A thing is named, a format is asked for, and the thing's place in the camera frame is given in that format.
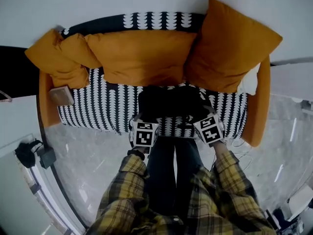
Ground black white patterned sofa cover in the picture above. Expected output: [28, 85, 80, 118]
[57, 12, 249, 139]

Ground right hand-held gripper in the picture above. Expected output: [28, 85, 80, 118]
[193, 106, 225, 145]

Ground large square orange cushion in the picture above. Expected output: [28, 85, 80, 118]
[184, 0, 284, 94]

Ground yellow plaid shirt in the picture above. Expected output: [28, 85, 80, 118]
[84, 150, 277, 235]

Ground white floor cables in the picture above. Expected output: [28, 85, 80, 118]
[226, 138, 254, 171]

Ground person's right leg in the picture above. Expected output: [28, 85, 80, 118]
[174, 137, 205, 181]

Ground wide orange cushion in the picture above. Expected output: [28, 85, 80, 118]
[84, 30, 198, 87]

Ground orange sofa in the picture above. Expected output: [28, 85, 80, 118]
[24, 0, 284, 148]

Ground plump orange cushion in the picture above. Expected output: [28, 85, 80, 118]
[24, 28, 90, 90]

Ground small orange cushion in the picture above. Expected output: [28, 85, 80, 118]
[60, 32, 102, 70]

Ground black bag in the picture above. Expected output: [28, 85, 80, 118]
[137, 85, 217, 132]

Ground white cloth on sofa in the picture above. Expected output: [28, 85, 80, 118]
[237, 63, 261, 96]

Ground black box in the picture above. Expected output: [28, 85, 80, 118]
[36, 147, 57, 170]

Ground brown book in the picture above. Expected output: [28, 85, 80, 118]
[48, 86, 75, 107]

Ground black shoulder bag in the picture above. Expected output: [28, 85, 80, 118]
[14, 140, 44, 169]

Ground black wristband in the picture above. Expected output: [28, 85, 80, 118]
[127, 148, 149, 160]

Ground person's right forearm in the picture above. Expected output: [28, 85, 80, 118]
[212, 141, 256, 203]

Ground white shelf unit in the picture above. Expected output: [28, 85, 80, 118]
[287, 182, 313, 220]

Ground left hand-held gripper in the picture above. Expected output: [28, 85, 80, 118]
[129, 114, 160, 148]

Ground black device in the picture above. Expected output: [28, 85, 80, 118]
[271, 208, 288, 227]

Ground glass door frame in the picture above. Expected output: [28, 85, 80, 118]
[0, 133, 89, 235]

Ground person's left forearm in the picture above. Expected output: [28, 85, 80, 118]
[113, 148, 150, 205]

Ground black cabinet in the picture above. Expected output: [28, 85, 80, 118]
[0, 45, 41, 99]

